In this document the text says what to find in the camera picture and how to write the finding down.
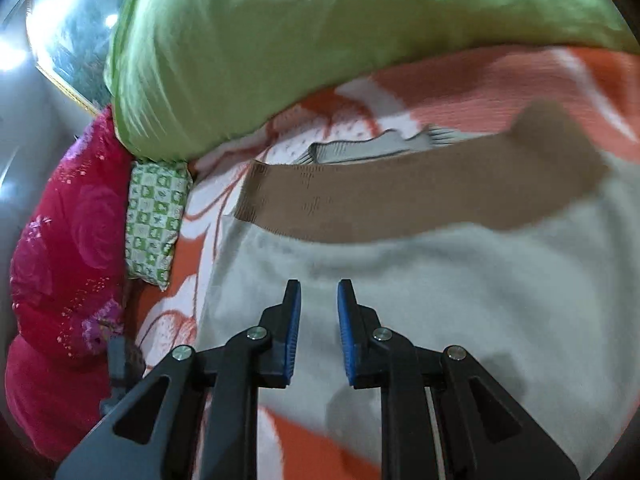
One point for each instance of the grey sweater with brown hem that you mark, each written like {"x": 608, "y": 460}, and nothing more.
{"x": 450, "y": 270}

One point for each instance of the framed wall picture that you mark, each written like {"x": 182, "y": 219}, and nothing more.
{"x": 75, "y": 35}

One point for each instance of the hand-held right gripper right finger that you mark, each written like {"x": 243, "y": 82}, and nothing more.
{"x": 346, "y": 340}

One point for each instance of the orange and white floral blanket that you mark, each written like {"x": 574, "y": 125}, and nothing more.
{"x": 475, "y": 80}

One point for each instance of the green quilt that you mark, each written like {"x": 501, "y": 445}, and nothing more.
{"x": 300, "y": 35}

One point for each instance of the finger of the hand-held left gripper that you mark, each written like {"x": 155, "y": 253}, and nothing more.
{"x": 122, "y": 365}

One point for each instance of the red floral quilt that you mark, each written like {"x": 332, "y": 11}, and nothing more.
{"x": 65, "y": 240}

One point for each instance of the green and white patterned pillow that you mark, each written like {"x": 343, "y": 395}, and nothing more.
{"x": 152, "y": 220}

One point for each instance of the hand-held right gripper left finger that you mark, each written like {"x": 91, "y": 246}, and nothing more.
{"x": 292, "y": 340}

